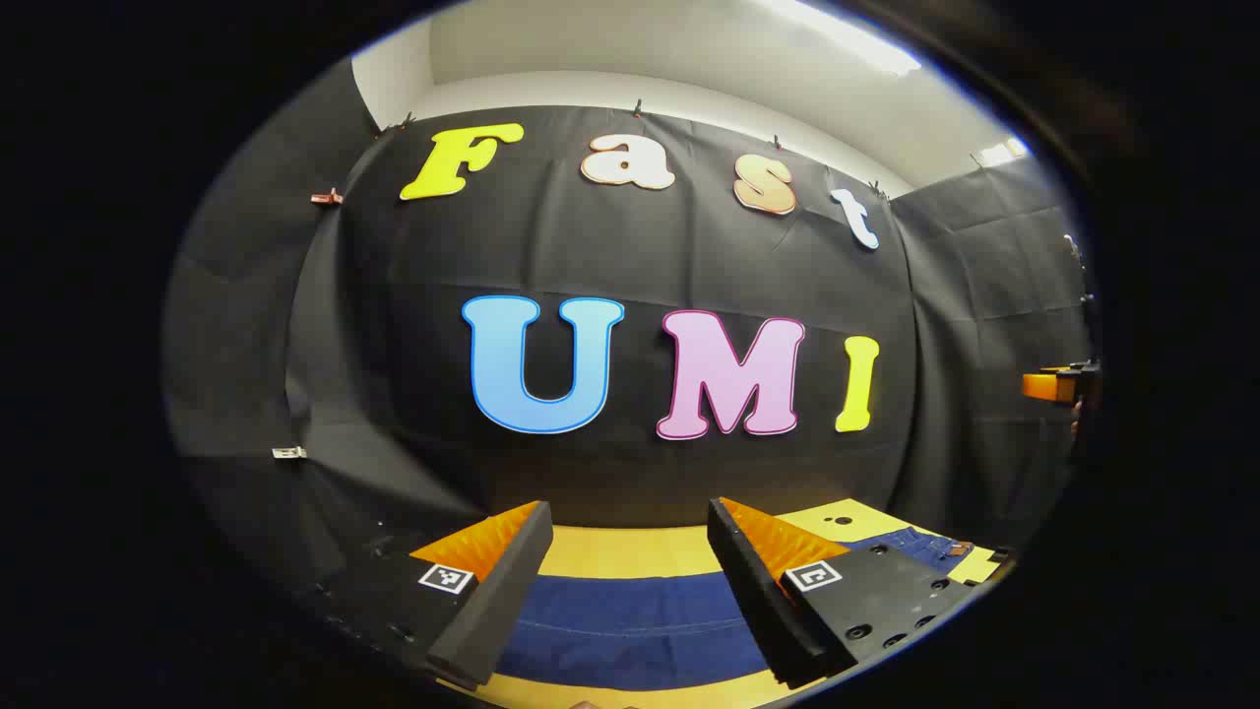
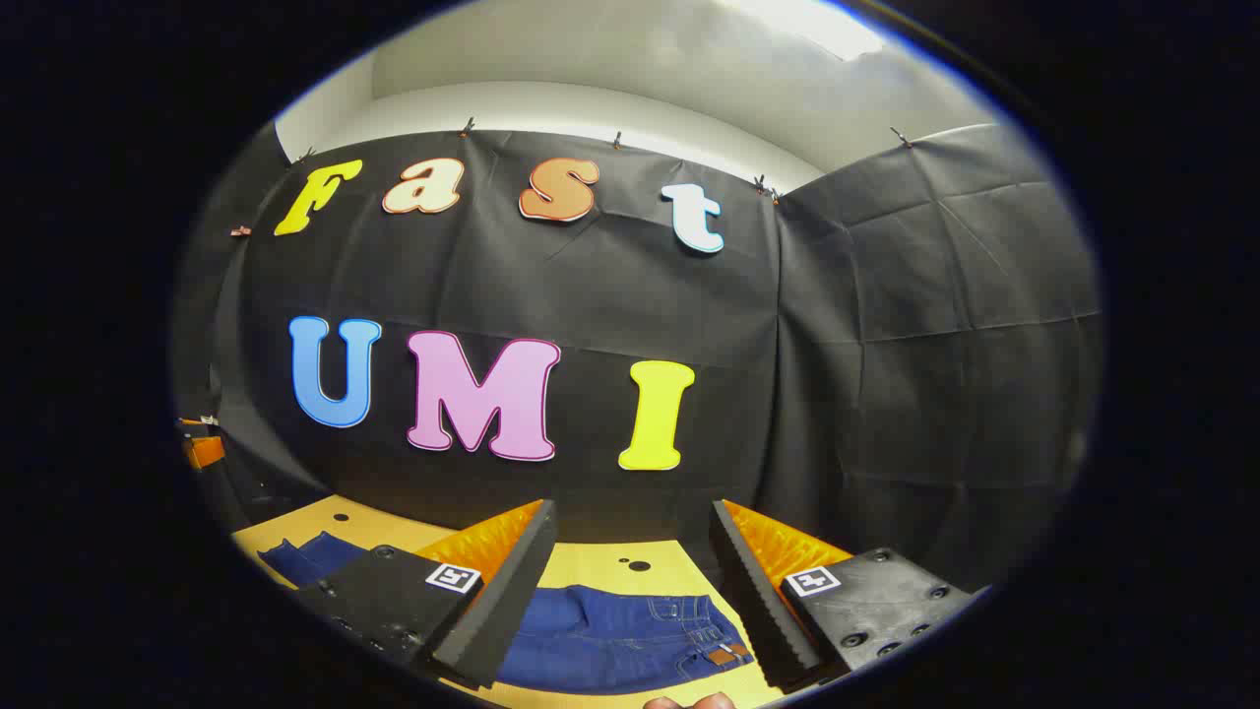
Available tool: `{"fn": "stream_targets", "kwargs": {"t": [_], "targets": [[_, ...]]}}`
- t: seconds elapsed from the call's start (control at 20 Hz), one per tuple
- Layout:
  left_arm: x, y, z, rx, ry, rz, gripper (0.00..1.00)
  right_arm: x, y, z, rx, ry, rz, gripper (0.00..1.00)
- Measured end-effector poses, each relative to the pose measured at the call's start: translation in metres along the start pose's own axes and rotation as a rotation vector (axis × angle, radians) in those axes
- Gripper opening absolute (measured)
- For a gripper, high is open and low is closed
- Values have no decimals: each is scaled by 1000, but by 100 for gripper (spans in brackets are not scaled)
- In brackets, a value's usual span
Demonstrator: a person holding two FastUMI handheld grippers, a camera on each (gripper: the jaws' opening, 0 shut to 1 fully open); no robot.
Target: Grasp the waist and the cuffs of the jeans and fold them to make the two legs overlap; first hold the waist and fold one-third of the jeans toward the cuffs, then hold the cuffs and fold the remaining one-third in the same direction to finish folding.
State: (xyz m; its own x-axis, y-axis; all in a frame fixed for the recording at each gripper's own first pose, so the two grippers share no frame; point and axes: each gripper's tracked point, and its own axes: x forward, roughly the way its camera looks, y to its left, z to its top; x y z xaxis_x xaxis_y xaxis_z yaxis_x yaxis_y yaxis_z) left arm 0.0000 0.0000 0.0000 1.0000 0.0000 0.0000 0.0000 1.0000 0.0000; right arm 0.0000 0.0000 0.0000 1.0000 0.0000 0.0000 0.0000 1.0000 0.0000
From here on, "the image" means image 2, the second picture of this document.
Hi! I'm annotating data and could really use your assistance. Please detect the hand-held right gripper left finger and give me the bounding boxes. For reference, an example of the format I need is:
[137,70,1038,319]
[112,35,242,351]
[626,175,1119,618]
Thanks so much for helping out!
[295,499,559,690]

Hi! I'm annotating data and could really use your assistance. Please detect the black backdrop cloth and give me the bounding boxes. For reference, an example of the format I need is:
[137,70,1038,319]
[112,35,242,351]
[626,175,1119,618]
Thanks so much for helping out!
[172,120,1102,592]

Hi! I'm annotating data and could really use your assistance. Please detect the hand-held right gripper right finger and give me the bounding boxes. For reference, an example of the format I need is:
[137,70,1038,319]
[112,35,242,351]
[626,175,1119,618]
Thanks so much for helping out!
[711,499,990,693]

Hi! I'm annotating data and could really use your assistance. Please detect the blue jeans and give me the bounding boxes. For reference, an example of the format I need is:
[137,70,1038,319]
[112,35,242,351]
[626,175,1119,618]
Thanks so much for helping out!
[258,532,754,695]

